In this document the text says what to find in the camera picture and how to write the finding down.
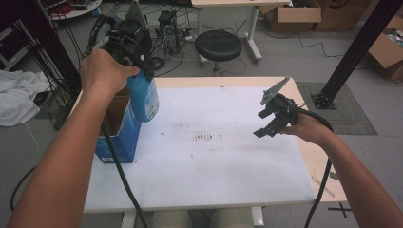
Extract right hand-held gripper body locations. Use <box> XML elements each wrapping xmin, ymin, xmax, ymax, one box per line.
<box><xmin>259</xmin><ymin>76</ymin><xmax>300</xmax><ymax>138</ymax></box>

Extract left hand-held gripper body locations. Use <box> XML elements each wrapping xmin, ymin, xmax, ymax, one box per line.
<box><xmin>102</xmin><ymin>0</ymin><xmax>154</xmax><ymax>68</ymax></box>

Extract blue plastic bottle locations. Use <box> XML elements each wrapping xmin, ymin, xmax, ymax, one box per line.
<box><xmin>125</xmin><ymin>67</ymin><xmax>161</xmax><ymax>124</ymax></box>

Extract blue cardboard box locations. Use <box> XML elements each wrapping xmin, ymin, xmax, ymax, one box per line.
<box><xmin>94</xmin><ymin>86</ymin><xmax>144</xmax><ymax>164</ymax></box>

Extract person's right hand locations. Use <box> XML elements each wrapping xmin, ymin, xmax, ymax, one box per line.
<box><xmin>279</xmin><ymin>112</ymin><xmax>335</xmax><ymax>146</ymax></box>

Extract person's left hand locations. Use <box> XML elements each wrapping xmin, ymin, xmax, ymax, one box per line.
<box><xmin>80</xmin><ymin>48</ymin><xmax>141</xmax><ymax>98</ymax></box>

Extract black computer tower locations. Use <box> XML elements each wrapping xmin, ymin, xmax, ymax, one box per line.
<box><xmin>156</xmin><ymin>9</ymin><xmax>181</xmax><ymax>55</ymax></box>

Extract round white table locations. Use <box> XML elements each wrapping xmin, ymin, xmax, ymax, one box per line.
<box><xmin>37</xmin><ymin>0</ymin><xmax>104</xmax><ymax>21</ymax></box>

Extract light wooden table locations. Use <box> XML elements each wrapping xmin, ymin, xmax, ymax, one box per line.
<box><xmin>70</xmin><ymin>75</ymin><xmax>349</xmax><ymax>228</ymax></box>

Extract grey floor mat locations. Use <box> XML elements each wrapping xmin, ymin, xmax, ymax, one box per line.
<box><xmin>296</xmin><ymin>81</ymin><xmax>378</xmax><ymax>137</ymax></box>

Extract black round stool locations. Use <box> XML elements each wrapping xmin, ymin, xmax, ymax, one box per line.
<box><xmin>193</xmin><ymin>29</ymin><xmax>244</xmax><ymax>77</ymax></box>

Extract thin wooden stick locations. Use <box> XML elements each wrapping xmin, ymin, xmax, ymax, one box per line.
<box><xmin>311</xmin><ymin>175</ymin><xmax>336</xmax><ymax>199</ymax></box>

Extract person's beige trousers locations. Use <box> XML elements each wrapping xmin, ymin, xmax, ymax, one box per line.
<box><xmin>151</xmin><ymin>208</ymin><xmax>255</xmax><ymax>228</ymax></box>

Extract small open cardboard box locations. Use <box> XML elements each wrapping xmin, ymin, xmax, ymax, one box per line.
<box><xmin>259</xmin><ymin>4</ymin><xmax>323</xmax><ymax>33</ymax></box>

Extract white background desk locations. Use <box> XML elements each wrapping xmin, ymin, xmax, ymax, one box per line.
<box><xmin>189</xmin><ymin>0</ymin><xmax>293</xmax><ymax>64</ymax></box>

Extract large brown cardboard box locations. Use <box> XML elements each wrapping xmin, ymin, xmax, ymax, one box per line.
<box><xmin>313</xmin><ymin>0</ymin><xmax>375</xmax><ymax>32</ymax></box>

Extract open cardboard box with contents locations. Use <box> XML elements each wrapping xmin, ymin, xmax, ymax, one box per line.
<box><xmin>363</xmin><ymin>15</ymin><xmax>403</xmax><ymax>83</ymax></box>

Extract white metal rack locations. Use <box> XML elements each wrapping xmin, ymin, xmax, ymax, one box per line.
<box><xmin>0</xmin><ymin>26</ymin><xmax>36</xmax><ymax>72</ymax></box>

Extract white crumpled cloth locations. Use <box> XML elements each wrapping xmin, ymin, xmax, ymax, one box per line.
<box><xmin>0</xmin><ymin>68</ymin><xmax>51</xmax><ymax>128</ymax></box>

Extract long black floor cable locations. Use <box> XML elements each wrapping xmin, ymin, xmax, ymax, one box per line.
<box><xmin>256</xmin><ymin>28</ymin><xmax>346</xmax><ymax>60</ymax></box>

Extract black post with cables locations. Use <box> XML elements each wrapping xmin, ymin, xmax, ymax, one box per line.
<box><xmin>17</xmin><ymin>0</ymin><xmax>83</xmax><ymax>94</ymax></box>

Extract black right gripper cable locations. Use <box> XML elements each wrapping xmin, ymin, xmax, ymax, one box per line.
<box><xmin>294</xmin><ymin>104</ymin><xmax>336</xmax><ymax>228</ymax></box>

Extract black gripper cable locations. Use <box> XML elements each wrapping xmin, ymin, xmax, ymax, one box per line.
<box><xmin>83</xmin><ymin>14</ymin><xmax>150</xmax><ymax>228</ymax></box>
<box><xmin>294</xmin><ymin>104</ymin><xmax>336</xmax><ymax>228</ymax></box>

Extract black metal stand post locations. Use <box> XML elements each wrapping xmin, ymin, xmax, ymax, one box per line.
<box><xmin>310</xmin><ymin>0</ymin><xmax>403</xmax><ymax>111</ymax></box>

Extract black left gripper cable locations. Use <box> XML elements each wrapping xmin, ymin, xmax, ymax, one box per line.
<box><xmin>83</xmin><ymin>14</ymin><xmax>150</xmax><ymax>228</ymax></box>

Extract black floor cable loop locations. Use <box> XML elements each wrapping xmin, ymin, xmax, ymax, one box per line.
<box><xmin>9</xmin><ymin>166</ymin><xmax>36</xmax><ymax>213</ymax></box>

